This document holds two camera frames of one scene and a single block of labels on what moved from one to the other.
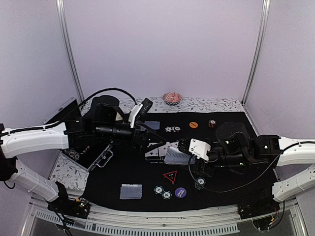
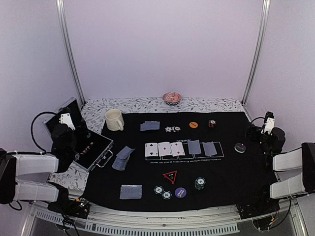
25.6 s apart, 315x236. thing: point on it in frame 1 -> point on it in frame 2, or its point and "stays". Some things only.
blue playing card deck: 173,155 -> 122,158
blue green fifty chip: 158,190 stays
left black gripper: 135,143 -> 83,126
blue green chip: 166,194 stays
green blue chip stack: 202,181 stays
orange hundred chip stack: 211,123 stays
